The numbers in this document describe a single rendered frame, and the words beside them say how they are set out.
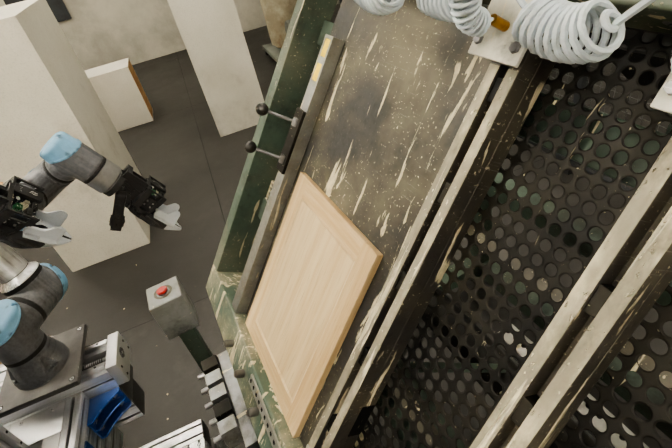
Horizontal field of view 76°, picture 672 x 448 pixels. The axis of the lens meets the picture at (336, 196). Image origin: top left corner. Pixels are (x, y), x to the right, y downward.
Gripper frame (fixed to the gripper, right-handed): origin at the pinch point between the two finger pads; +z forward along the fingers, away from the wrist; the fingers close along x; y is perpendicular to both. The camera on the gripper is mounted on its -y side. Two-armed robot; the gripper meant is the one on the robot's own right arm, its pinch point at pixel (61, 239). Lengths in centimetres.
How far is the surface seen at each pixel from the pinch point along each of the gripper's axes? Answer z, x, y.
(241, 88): 223, 323, -79
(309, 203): 48, 14, 32
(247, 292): 70, 11, -8
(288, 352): 62, -17, 8
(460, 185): 20, -18, 70
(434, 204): 23, -17, 64
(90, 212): 125, 161, -167
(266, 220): 56, 23, 13
